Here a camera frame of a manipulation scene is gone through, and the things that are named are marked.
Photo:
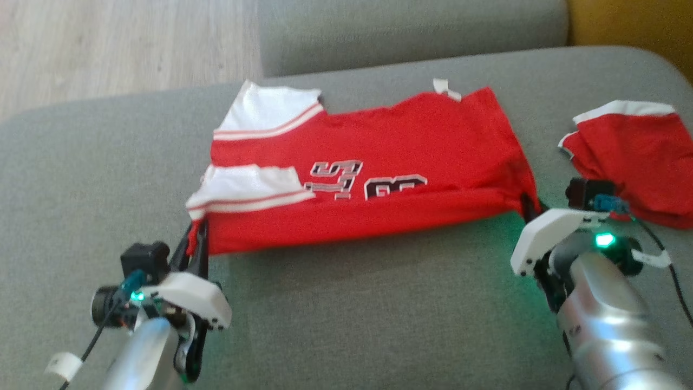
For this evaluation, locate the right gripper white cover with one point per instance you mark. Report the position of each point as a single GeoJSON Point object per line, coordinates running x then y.
{"type": "Point", "coordinates": [547, 233]}

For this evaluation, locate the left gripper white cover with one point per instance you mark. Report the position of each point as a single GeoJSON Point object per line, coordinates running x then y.
{"type": "Point", "coordinates": [189, 292]}

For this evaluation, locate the red basketball shorts white stripes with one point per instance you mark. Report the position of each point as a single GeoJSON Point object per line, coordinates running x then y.
{"type": "Point", "coordinates": [644, 151]}

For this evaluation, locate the red shirt white sleeves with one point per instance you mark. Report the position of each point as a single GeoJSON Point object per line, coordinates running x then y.
{"type": "Point", "coordinates": [406, 141]}

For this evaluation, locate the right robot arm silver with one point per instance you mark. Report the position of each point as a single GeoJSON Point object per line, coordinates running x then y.
{"type": "Point", "coordinates": [606, 325]}

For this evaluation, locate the large yellow sofa back cushion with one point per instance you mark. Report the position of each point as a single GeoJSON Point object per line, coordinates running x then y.
{"type": "Point", "coordinates": [633, 27]}

